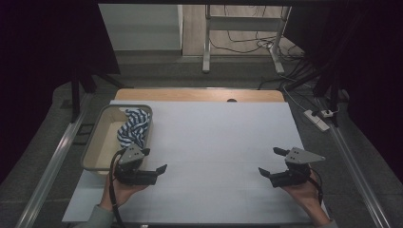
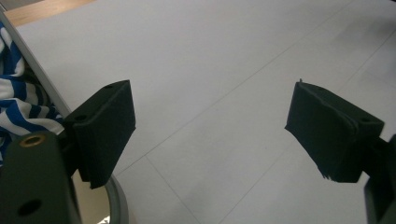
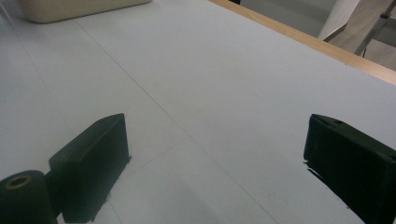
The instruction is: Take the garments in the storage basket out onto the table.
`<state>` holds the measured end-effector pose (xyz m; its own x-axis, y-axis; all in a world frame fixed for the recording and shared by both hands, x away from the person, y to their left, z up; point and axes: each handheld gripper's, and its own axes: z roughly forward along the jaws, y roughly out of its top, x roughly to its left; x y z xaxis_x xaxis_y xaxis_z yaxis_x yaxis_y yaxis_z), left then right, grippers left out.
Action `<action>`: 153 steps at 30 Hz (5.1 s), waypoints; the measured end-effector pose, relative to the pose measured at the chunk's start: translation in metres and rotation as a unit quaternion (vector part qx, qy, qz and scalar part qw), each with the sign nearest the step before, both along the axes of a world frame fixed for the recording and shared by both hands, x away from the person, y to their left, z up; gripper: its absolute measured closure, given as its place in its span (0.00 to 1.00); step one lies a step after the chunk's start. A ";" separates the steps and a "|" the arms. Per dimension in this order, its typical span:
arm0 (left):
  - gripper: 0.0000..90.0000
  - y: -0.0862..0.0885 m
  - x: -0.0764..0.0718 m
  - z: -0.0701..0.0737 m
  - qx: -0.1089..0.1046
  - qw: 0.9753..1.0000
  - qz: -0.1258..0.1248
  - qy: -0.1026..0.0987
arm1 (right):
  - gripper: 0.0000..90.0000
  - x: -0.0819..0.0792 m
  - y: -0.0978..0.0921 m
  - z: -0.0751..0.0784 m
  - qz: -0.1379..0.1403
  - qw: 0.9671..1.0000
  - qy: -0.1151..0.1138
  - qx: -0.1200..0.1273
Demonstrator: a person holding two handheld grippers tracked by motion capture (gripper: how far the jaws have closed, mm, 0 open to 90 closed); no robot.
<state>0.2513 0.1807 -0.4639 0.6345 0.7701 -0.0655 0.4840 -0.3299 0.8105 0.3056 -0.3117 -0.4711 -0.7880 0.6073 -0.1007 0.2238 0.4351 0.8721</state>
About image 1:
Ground wooden table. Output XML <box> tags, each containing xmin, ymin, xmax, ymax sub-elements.
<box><xmin>113</xmin><ymin>88</ymin><xmax>285</xmax><ymax>104</ymax></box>

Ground beige plastic basket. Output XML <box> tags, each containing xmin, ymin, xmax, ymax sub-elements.
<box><xmin>80</xmin><ymin>104</ymin><xmax>154</xmax><ymax>176</ymax></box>

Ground white cabinet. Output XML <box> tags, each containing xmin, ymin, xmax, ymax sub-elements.
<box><xmin>98</xmin><ymin>3</ymin><xmax>184</xmax><ymax>51</ymax></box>

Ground blue white striped cloth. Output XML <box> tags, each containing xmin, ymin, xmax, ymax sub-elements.
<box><xmin>116</xmin><ymin>107</ymin><xmax>152</xmax><ymax>150</ymax></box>

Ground black tripod stand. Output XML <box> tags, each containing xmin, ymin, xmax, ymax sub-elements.
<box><xmin>70</xmin><ymin>66</ymin><xmax>128</xmax><ymax>124</ymax></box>

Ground black floor cables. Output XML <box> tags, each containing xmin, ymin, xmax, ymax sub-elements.
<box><xmin>208</xmin><ymin>4</ymin><xmax>321</xmax><ymax>91</ymax></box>

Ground white power strip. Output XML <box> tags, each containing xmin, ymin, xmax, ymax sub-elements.
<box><xmin>303</xmin><ymin>108</ymin><xmax>331</xmax><ymax>133</ymax></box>

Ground person's right hand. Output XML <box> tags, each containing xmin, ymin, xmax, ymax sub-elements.
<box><xmin>280</xmin><ymin>170</ymin><xmax>323</xmax><ymax>207</ymax></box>

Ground aluminium rail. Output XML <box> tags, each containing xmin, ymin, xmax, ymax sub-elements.
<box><xmin>317</xmin><ymin>98</ymin><xmax>393</xmax><ymax>228</ymax></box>
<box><xmin>13</xmin><ymin>91</ymin><xmax>93</xmax><ymax>228</ymax></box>

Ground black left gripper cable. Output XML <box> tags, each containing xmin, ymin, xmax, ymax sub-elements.
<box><xmin>108</xmin><ymin>148</ymin><xmax>126</xmax><ymax>228</ymax></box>

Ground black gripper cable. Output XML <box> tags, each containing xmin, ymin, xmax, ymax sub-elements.
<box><xmin>308</xmin><ymin>176</ymin><xmax>324</xmax><ymax>205</ymax></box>
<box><xmin>108</xmin><ymin>148</ymin><xmax>126</xmax><ymax>228</ymax></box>

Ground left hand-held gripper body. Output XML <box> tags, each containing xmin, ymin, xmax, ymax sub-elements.
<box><xmin>113</xmin><ymin>142</ymin><xmax>159</xmax><ymax>186</ymax></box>

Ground white floor cable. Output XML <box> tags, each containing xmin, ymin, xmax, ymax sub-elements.
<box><xmin>282</xmin><ymin>85</ymin><xmax>308</xmax><ymax>112</ymax></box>

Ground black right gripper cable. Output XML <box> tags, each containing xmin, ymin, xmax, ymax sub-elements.
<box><xmin>308</xmin><ymin>176</ymin><xmax>324</xmax><ymax>205</ymax></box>

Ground white metal desk frame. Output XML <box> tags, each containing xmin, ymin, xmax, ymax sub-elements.
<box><xmin>201</xmin><ymin>4</ymin><xmax>293</xmax><ymax>76</ymax></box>

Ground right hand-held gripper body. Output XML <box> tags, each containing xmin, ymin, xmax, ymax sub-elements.
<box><xmin>269</xmin><ymin>146</ymin><xmax>326</xmax><ymax>188</ymax></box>

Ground black curtain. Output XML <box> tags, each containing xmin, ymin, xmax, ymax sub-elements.
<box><xmin>0</xmin><ymin>0</ymin><xmax>122</xmax><ymax>185</ymax></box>
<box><xmin>284</xmin><ymin>0</ymin><xmax>403</xmax><ymax>184</ymax></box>

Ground person's left hand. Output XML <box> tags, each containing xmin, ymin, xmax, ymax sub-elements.
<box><xmin>100</xmin><ymin>170</ymin><xmax>149</xmax><ymax>212</ymax></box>

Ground white table sheet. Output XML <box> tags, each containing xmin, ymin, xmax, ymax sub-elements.
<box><xmin>61</xmin><ymin>100</ymin><xmax>313</xmax><ymax>224</ymax></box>

